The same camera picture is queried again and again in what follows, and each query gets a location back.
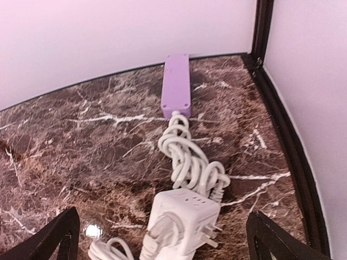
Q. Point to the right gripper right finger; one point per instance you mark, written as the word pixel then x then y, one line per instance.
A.
pixel 267 240

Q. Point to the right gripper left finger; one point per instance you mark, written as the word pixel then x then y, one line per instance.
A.
pixel 61 233

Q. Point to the right black frame post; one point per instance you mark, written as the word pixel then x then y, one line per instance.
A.
pixel 301 173

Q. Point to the purple power strip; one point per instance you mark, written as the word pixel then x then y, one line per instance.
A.
pixel 176 92

